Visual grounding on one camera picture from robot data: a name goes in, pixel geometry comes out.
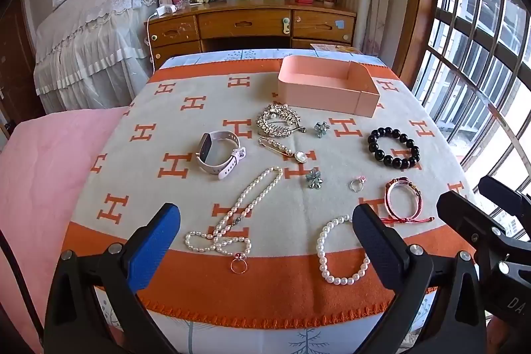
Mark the wooden desk with drawers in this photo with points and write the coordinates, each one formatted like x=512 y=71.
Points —
x=244 y=24

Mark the pearl pendant pin brooch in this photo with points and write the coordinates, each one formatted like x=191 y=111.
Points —
x=299 y=157

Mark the pink smartwatch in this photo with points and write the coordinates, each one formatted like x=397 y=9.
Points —
x=206 y=148

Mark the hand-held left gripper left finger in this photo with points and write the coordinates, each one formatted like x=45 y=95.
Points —
x=154 y=244

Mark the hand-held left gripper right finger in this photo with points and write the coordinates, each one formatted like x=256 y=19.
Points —
x=376 y=248

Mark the red flat box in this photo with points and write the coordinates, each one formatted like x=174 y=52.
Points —
x=302 y=0

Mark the pink jewelry box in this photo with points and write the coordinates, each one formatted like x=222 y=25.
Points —
x=323 y=99

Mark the orange patterned blanket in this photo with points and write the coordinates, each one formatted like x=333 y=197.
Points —
x=166 y=121

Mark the tree print bedsheet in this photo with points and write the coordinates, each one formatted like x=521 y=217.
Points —
x=257 y=339

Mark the bread cover book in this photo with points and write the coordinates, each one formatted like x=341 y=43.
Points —
x=332 y=46

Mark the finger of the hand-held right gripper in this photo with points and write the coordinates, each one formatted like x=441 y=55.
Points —
x=504 y=192
x=464 y=215

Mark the blue flower earring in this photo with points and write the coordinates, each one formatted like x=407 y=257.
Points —
x=315 y=178
x=321 y=129

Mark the green drawer lock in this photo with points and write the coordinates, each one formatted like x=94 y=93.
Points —
x=286 y=25

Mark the window with metal grille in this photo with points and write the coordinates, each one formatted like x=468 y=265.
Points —
x=477 y=26

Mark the wooden door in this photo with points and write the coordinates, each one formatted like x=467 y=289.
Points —
x=16 y=68

